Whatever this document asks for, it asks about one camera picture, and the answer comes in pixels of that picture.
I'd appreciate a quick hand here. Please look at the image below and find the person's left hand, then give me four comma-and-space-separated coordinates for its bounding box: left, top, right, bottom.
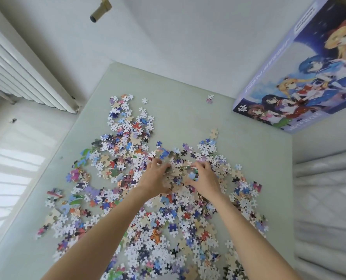
136, 158, 173, 196

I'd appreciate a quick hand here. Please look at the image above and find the grey patterned curtain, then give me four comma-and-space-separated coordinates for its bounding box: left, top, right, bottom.
292, 148, 346, 280

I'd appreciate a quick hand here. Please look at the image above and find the white radiator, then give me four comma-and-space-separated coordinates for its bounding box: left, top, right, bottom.
0, 16, 81, 115

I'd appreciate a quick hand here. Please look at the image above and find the person's left forearm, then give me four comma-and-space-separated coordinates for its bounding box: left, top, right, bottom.
41, 186, 152, 280

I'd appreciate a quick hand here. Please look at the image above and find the brass wall fixture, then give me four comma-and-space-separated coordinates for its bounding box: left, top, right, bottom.
90, 0, 113, 23

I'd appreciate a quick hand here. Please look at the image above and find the cartoon print puzzle box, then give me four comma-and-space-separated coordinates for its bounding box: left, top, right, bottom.
232, 0, 346, 135

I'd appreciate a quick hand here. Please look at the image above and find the person's right forearm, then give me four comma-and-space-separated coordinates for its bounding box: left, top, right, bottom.
207, 191, 303, 280

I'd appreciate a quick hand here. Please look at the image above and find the pile of puzzle pieces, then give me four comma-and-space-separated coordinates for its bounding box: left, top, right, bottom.
34, 94, 270, 280

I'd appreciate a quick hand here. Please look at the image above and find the person's right hand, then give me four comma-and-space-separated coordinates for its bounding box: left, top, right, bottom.
183, 160, 223, 201

